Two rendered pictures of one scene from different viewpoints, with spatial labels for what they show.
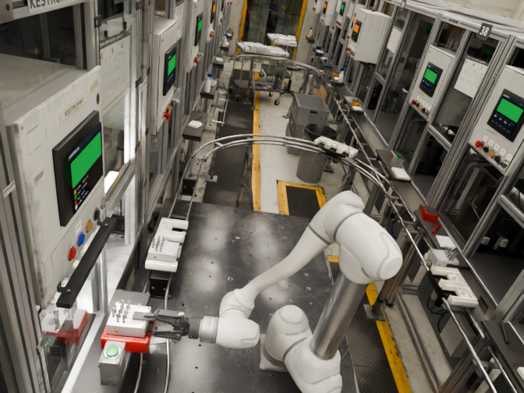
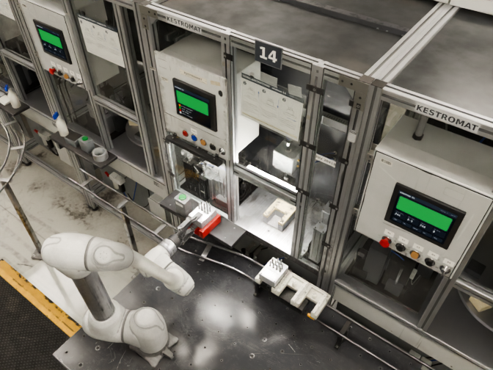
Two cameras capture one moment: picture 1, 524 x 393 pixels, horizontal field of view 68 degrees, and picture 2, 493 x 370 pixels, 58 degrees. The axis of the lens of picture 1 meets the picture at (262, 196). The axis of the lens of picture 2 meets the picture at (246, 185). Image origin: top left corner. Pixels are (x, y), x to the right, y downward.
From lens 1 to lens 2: 2.38 m
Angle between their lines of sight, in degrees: 93
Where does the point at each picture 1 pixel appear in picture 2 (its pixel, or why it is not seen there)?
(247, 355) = (170, 321)
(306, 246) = not seen: hidden behind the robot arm
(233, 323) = (153, 252)
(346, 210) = (97, 239)
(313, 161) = not seen: outside the picture
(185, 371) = not seen: hidden behind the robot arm
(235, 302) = (171, 267)
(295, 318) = (138, 313)
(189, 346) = (203, 288)
